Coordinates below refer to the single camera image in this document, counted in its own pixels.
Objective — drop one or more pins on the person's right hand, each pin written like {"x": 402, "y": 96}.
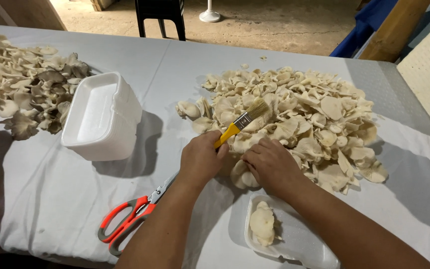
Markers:
{"x": 278, "y": 168}

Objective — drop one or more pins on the person's left hand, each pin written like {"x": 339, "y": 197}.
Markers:
{"x": 200, "y": 160}

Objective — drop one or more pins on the person's right fingers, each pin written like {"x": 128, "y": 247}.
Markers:
{"x": 251, "y": 160}

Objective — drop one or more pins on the white oyster mushroom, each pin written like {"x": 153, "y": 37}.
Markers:
{"x": 243, "y": 178}

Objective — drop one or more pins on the cleaned pale oyster mushroom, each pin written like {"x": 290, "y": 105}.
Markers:
{"x": 261, "y": 224}

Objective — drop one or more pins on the pile of white oyster mushrooms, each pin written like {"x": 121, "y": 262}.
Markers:
{"x": 312, "y": 119}

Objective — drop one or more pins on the single white foam tray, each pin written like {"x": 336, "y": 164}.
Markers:
{"x": 301, "y": 239}

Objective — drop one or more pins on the white round stand base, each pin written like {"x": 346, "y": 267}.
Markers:
{"x": 209, "y": 15}

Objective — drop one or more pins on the stack of white foam trays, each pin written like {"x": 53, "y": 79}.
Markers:
{"x": 103, "y": 119}

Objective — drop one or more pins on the black plastic chair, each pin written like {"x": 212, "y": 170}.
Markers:
{"x": 161, "y": 9}

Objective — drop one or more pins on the white table cloth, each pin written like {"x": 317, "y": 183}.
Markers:
{"x": 50, "y": 186}

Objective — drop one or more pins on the pile of grey oyster mushrooms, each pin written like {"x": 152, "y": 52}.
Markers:
{"x": 21, "y": 86}

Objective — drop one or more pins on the wooden board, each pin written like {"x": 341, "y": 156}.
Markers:
{"x": 32, "y": 13}

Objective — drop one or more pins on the wooden post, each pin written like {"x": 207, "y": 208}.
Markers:
{"x": 394, "y": 33}

